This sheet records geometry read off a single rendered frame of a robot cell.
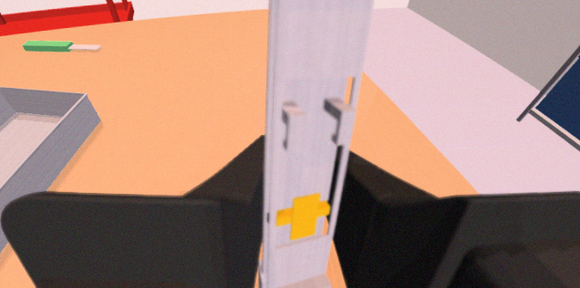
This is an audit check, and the grey rectangular tin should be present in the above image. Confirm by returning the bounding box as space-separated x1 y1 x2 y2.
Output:
0 86 101 219

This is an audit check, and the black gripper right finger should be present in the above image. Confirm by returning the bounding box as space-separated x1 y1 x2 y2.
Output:
333 150 580 288

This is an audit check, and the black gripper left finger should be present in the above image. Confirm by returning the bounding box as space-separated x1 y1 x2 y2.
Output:
0 135 265 288

